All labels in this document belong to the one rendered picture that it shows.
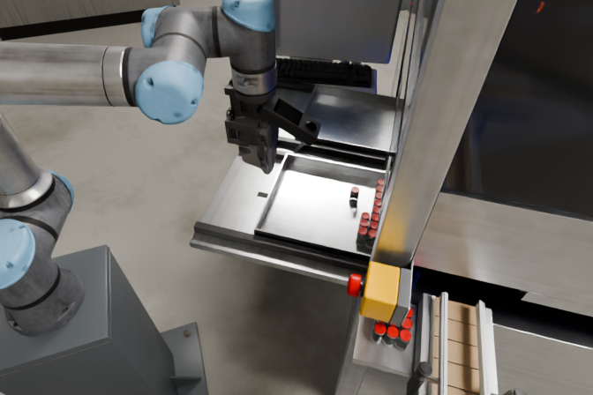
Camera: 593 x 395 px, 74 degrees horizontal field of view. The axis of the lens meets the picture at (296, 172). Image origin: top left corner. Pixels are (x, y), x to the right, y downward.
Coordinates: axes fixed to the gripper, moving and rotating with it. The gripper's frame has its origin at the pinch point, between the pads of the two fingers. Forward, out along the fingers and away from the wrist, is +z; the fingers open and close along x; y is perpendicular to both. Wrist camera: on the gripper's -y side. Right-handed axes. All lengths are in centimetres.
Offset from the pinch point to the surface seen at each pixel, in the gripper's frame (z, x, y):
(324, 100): 17, -50, -1
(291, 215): 16.8, -2.2, -3.8
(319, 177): 16.8, -16.2, -7.3
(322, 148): 15.1, -25.7, -6.0
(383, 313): 5.9, 21.9, -26.6
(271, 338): 105, -5, 6
